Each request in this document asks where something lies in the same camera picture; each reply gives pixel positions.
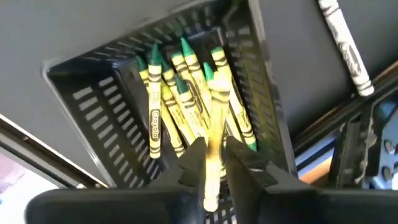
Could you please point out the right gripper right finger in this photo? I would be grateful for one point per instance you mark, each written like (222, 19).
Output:
(245, 183)

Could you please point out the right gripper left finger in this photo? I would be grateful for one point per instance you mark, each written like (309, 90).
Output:
(186, 186)

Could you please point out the black plastic basket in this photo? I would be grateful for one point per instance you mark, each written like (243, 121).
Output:
(102, 109)

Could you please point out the black crayon white wrapper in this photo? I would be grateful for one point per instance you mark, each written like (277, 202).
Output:
(345, 46)

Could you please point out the light wooden table board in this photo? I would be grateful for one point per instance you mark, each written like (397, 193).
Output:
(317, 171)

